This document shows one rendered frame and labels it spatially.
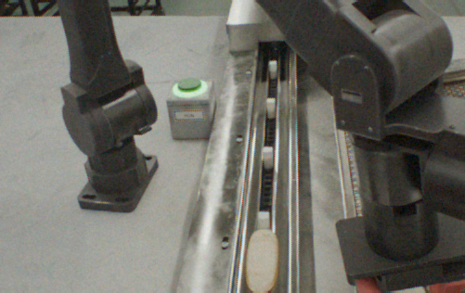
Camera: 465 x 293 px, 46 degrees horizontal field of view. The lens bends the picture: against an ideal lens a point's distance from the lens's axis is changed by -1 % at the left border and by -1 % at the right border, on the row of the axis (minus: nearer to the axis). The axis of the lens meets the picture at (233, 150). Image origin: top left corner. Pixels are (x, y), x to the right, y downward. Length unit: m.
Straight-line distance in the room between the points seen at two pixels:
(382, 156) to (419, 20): 0.09
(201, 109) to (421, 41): 0.56
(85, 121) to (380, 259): 0.41
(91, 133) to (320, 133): 0.38
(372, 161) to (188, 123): 0.54
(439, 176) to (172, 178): 0.53
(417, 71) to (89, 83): 0.44
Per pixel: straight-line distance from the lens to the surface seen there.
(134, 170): 0.79
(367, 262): 0.45
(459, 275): 0.47
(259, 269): 0.62
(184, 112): 0.89
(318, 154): 0.86
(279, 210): 0.71
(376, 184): 0.40
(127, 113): 0.73
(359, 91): 0.36
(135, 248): 0.73
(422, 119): 0.37
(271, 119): 0.91
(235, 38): 1.09
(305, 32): 0.38
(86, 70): 0.69
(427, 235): 0.44
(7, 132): 1.06
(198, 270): 0.63
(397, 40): 0.36
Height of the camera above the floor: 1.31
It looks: 34 degrees down
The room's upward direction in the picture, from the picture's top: 6 degrees counter-clockwise
